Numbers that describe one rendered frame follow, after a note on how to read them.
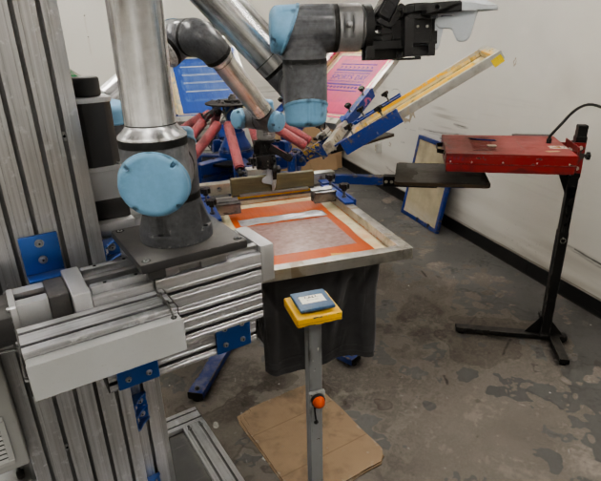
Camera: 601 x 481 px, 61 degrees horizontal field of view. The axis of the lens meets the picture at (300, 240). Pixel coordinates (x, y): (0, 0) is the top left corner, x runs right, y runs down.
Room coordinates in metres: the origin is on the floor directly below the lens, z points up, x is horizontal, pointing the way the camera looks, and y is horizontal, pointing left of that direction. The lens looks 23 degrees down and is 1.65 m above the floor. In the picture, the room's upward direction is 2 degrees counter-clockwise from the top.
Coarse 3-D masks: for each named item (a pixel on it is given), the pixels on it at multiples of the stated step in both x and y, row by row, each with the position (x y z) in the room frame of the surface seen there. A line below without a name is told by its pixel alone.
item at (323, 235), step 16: (288, 208) 2.04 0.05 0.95; (304, 208) 2.04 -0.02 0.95; (320, 208) 2.03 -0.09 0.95; (304, 224) 1.84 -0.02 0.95; (320, 224) 1.84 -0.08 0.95; (336, 224) 1.83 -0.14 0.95; (304, 240) 1.68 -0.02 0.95; (320, 240) 1.67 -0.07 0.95; (336, 240) 1.67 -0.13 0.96; (352, 240) 1.67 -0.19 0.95; (320, 256) 1.54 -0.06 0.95
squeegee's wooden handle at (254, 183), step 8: (256, 176) 2.03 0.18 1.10; (264, 176) 2.03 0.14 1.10; (280, 176) 2.05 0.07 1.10; (288, 176) 2.06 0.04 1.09; (296, 176) 2.07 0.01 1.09; (304, 176) 2.08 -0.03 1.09; (312, 176) 2.09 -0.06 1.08; (232, 184) 1.98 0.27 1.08; (240, 184) 1.99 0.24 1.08; (248, 184) 2.00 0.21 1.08; (256, 184) 2.01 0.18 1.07; (264, 184) 2.02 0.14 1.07; (280, 184) 2.05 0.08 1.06; (288, 184) 2.06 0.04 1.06; (296, 184) 2.07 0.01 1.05; (304, 184) 2.08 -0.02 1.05; (312, 184) 2.09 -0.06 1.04; (232, 192) 1.98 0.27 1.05; (240, 192) 1.99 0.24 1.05; (248, 192) 2.00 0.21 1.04; (256, 192) 2.01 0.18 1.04
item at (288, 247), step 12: (240, 216) 1.96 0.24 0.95; (252, 216) 1.96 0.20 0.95; (264, 216) 1.95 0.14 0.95; (252, 228) 1.82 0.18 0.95; (264, 228) 1.81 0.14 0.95; (276, 228) 1.81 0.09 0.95; (288, 228) 1.81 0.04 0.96; (276, 240) 1.69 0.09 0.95; (288, 240) 1.68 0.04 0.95; (300, 240) 1.68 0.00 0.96; (276, 252) 1.58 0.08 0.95; (288, 252) 1.58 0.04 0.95; (300, 252) 1.58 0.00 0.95; (312, 252) 1.58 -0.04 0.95
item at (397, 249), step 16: (352, 208) 1.92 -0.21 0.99; (368, 224) 1.75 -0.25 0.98; (384, 240) 1.62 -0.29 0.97; (400, 240) 1.57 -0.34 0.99; (336, 256) 1.46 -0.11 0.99; (352, 256) 1.46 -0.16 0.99; (368, 256) 1.47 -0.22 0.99; (384, 256) 1.48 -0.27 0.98; (400, 256) 1.50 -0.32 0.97; (288, 272) 1.38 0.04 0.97; (304, 272) 1.40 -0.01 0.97; (320, 272) 1.42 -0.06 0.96
